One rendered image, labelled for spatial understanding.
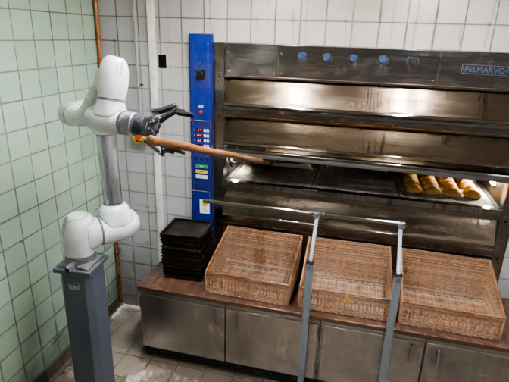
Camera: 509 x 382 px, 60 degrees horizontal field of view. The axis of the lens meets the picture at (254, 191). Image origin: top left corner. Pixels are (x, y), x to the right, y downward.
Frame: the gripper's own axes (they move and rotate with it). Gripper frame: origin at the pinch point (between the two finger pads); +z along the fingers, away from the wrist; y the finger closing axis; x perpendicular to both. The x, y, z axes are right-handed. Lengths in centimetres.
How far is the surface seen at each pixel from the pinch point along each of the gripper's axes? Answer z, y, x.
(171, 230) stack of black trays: -57, 23, -136
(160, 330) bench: -52, 89, -152
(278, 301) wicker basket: 24, 52, -138
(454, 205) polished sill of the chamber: 118, -31, -150
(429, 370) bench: 118, 70, -152
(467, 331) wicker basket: 133, 43, -141
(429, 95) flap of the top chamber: 91, -85, -114
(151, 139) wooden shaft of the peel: -0.3, 11.7, 21.5
